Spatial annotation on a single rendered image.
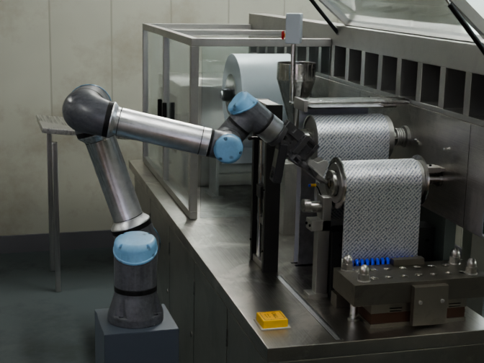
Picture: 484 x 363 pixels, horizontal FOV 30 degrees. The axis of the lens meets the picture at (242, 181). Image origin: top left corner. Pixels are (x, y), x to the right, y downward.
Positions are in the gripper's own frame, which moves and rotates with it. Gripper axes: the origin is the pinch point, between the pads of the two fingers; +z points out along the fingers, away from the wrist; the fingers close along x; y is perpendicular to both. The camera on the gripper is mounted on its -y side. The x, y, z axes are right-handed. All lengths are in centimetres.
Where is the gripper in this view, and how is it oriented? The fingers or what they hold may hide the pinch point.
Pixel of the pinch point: (320, 181)
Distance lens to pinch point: 261.4
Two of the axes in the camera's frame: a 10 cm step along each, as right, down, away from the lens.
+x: -2.6, -2.2, 9.4
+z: 7.3, 5.9, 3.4
